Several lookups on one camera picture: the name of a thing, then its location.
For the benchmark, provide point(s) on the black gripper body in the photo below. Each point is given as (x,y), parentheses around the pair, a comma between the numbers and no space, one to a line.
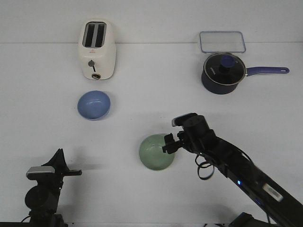
(52,176)
(190,140)

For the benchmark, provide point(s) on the dark blue saucepan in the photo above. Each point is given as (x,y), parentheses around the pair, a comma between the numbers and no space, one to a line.
(228,86)

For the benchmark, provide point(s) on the green plastic bowl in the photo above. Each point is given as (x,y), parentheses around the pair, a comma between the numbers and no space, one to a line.
(151,154)

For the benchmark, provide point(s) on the glass saucepan lid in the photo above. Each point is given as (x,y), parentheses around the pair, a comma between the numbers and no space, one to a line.
(224,63)

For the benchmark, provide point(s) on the blue plastic bowl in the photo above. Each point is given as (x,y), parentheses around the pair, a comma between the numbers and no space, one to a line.
(94,105)

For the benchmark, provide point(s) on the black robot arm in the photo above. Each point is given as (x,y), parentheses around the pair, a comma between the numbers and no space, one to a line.
(234,164)
(43,199)

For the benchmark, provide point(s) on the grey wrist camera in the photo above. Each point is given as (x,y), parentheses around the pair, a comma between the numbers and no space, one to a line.
(36,172)
(178,121)

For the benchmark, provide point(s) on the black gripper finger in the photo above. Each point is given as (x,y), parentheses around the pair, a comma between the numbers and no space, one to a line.
(171,146)
(58,160)

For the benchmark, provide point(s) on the cream two-slot toaster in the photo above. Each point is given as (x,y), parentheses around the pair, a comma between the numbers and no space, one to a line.
(97,49)

